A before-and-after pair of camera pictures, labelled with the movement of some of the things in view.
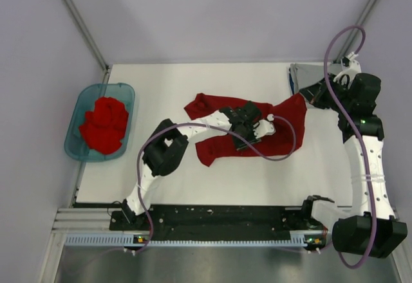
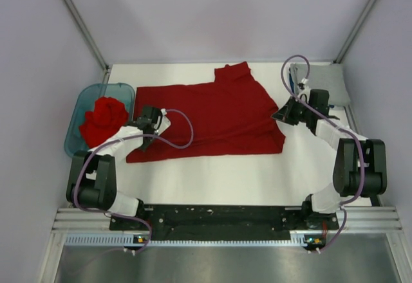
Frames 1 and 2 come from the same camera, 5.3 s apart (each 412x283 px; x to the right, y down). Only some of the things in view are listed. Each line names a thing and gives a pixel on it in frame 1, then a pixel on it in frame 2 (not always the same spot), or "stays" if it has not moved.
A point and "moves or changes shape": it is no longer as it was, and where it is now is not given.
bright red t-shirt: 105,127 stays
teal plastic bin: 75,145 stays
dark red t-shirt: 214,147 moves or changes shape
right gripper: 316,92 to 286,110
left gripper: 252,138 to 146,144
